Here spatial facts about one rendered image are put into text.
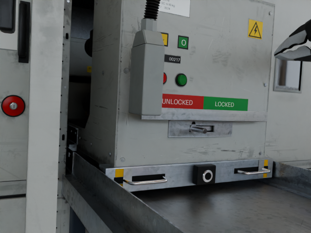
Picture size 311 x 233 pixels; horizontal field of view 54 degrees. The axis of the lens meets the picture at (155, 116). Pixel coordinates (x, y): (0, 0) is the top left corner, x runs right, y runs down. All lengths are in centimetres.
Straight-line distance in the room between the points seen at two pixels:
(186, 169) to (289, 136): 76
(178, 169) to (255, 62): 39
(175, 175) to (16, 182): 45
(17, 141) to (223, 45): 62
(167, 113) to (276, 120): 77
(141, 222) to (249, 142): 51
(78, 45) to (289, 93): 101
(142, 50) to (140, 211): 31
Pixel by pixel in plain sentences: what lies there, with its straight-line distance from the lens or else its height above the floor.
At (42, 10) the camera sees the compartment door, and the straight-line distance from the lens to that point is 34.
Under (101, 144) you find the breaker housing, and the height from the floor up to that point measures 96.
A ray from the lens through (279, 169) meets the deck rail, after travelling 102.
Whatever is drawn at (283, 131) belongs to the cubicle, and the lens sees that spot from 145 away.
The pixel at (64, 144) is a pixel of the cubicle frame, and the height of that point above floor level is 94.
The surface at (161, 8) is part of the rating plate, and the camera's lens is 79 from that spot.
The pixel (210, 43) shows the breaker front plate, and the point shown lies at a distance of 85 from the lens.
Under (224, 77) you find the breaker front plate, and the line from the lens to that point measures 88.
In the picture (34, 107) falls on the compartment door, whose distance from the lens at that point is 33.
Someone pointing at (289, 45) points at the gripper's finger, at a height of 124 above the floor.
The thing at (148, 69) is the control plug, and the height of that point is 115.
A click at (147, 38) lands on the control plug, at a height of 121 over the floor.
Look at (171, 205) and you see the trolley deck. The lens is 73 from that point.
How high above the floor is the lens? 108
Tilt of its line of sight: 3 degrees down
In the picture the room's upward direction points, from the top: 3 degrees clockwise
